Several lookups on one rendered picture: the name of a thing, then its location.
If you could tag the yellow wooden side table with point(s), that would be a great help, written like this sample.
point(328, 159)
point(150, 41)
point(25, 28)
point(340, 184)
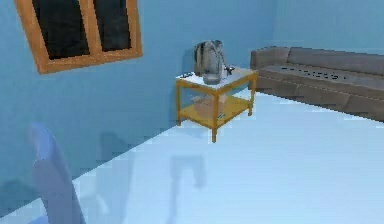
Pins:
point(216, 113)

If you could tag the small dark flat object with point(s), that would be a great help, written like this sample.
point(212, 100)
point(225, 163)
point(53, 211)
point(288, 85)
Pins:
point(187, 75)

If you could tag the small black object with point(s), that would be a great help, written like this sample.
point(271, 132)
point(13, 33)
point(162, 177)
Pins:
point(229, 70)

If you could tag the wooden framed window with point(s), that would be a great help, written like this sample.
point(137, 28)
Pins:
point(90, 33)

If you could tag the brown grey sofa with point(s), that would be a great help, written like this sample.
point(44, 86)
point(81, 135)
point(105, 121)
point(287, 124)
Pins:
point(326, 83)

